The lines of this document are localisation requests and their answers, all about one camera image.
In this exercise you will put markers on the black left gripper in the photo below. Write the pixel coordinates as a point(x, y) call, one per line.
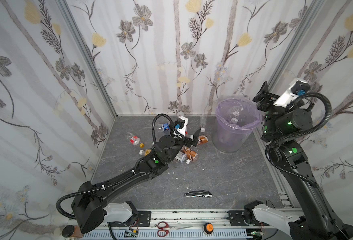
point(187, 140)

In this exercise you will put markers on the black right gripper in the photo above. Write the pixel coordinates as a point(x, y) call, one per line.
point(268, 98)

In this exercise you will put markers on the red cap small bottle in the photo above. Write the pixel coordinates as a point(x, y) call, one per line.
point(136, 141)

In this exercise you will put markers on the white red label bottle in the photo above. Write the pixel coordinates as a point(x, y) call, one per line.
point(180, 114)

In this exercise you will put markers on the yellow label tea bottle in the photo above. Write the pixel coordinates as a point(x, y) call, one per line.
point(144, 152)

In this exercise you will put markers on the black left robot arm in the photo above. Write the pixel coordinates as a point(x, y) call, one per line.
point(88, 206)

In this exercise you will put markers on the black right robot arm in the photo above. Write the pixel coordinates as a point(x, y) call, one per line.
point(296, 113)

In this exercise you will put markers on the purple lined trash bin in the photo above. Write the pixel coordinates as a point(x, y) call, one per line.
point(227, 137)

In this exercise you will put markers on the brown tea bottle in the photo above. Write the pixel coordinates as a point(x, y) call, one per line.
point(203, 139)

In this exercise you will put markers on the brown coffee bottle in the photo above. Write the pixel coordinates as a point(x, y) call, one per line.
point(191, 155)

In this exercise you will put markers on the upright clear small bottle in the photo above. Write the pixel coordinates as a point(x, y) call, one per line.
point(203, 123)

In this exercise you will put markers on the grey label small bottle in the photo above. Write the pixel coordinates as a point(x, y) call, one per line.
point(183, 157)

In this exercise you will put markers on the black utility knife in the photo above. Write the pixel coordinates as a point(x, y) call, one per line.
point(200, 193)

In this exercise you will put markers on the orange black knob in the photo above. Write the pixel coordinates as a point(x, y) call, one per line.
point(208, 228)

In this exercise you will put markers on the small green circuit board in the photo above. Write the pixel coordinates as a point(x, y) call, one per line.
point(130, 234)

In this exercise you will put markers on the black round lid jar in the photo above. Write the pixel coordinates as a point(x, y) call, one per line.
point(71, 231)

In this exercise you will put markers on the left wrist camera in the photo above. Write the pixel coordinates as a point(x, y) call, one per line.
point(181, 125)

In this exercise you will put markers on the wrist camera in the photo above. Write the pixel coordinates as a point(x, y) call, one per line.
point(297, 87)
point(181, 125)

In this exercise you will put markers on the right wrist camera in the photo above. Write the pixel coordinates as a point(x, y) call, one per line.
point(297, 87)

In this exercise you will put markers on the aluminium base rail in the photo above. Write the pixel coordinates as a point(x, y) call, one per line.
point(228, 225)

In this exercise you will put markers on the red handled scissors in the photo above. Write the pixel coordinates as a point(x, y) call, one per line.
point(164, 228)

